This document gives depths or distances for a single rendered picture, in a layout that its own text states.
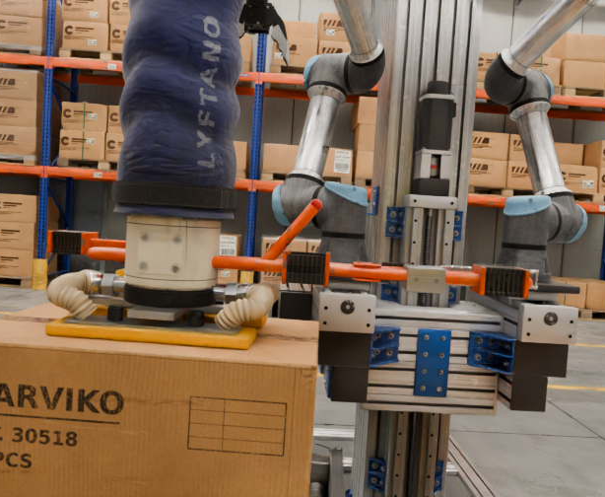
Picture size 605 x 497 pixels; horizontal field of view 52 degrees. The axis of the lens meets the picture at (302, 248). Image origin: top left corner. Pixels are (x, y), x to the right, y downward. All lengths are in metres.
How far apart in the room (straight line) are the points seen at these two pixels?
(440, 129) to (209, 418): 1.09
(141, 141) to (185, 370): 0.39
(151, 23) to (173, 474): 0.73
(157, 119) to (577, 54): 8.60
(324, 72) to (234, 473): 1.19
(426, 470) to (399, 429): 0.14
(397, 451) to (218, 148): 1.08
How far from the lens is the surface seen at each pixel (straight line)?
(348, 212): 1.60
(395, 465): 1.86
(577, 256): 10.69
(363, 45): 1.74
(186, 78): 1.09
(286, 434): 0.98
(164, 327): 1.06
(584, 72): 9.43
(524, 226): 1.72
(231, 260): 1.12
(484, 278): 1.12
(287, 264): 1.10
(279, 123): 9.64
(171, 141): 1.07
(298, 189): 1.67
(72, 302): 1.11
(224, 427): 0.99
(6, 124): 8.96
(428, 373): 1.67
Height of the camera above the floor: 1.17
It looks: 3 degrees down
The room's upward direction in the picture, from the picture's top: 4 degrees clockwise
